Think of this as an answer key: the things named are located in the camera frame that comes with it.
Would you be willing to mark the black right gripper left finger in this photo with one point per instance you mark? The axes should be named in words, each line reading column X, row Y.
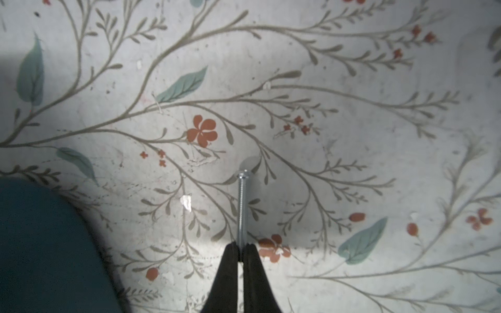
column 224, row 291

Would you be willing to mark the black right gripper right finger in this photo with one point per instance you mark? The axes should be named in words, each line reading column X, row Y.
column 258, row 296

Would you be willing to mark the silver screw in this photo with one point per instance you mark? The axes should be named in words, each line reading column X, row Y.
column 242, row 177

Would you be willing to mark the teal plastic tray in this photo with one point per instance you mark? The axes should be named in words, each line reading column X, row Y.
column 49, row 262

